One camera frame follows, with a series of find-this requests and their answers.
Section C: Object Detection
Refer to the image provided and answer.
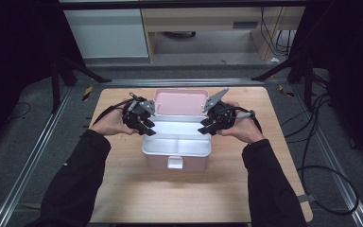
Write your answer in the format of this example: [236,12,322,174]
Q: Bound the person's right hand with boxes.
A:
[216,101,266,145]

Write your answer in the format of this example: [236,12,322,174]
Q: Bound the white tray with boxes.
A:
[142,113,212,157]

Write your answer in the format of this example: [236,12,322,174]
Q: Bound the thin black floor cable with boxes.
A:
[9,101,32,121]

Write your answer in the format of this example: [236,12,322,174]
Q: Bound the aluminium floor rail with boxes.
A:
[0,85,74,227]
[104,78,265,88]
[291,84,363,227]

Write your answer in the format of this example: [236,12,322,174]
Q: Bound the black metal stand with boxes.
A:
[50,53,112,114]
[251,53,317,112]

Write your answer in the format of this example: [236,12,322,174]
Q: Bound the white cabinet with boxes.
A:
[63,9,149,60]

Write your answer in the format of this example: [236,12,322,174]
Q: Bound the yellow black tape strip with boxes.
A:
[278,84,296,97]
[81,85,95,102]

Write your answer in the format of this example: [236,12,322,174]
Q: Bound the hanging black cables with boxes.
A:
[259,7,295,57]

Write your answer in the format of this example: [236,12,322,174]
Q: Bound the light wooden desk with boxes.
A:
[141,7,305,61]

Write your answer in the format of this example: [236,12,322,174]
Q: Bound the pink storage box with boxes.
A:
[141,88,213,173]

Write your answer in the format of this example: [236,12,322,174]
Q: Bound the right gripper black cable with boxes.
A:
[234,107,359,217]

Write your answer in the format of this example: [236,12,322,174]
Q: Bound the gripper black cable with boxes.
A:
[92,97,135,127]
[234,107,359,217]

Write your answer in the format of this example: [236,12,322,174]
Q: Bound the grey tape piece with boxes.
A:
[297,193,317,204]

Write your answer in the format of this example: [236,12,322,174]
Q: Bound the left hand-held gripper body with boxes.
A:
[122,92,156,129]

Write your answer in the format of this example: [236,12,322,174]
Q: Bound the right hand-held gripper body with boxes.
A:
[202,87,236,131]

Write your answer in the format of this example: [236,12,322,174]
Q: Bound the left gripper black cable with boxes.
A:
[92,97,135,127]

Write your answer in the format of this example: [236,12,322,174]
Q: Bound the person's left hand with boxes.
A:
[90,108,139,136]

